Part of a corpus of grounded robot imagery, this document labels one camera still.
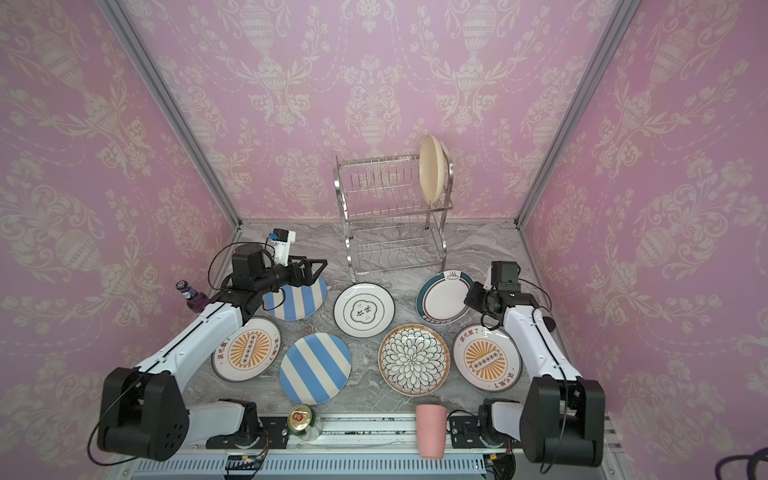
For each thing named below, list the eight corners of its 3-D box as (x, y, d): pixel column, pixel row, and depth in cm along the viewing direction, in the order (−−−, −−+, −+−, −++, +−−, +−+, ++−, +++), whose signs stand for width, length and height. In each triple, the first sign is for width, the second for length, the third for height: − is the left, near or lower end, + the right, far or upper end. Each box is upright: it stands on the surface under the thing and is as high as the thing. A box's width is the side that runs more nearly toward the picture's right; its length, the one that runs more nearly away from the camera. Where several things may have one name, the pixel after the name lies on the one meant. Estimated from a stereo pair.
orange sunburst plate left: (207, 362, 88) (203, 359, 86) (261, 313, 98) (259, 309, 96) (241, 397, 81) (238, 395, 80) (295, 341, 92) (293, 338, 90)
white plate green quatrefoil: (331, 338, 92) (329, 335, 90) (338, 285, 104) (337, 282, 103) (395, 338, 92) (395, 335, 90) (395, 285, 104) (395, 282, 103)
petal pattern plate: (378, 395, 82) (377, 392, 79) (379, 328, 94) (379, 323, 92) (452, 395, 82) (454, 392, 79) (444, 328, 94) (445, 323, 92)
